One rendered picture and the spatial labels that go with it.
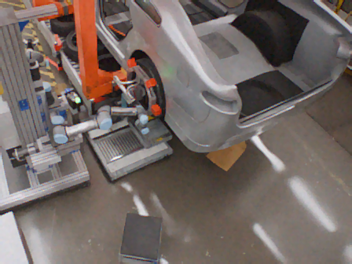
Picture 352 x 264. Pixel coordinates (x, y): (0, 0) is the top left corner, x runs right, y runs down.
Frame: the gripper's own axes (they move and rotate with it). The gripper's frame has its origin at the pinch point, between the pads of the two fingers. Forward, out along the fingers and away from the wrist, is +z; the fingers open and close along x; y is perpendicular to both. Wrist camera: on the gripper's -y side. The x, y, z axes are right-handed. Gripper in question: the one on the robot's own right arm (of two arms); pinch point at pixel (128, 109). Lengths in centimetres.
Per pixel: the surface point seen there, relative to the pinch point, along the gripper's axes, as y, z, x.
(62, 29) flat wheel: -41, 231, -11
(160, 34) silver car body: 82, 1, -31
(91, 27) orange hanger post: 68, 60, 11
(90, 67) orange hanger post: 18, 60, 14
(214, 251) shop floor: -83, -143, -23
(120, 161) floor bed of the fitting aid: -75, -8, 12
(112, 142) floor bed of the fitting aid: -80, 24, 6
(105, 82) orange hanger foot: -14, 62, -4
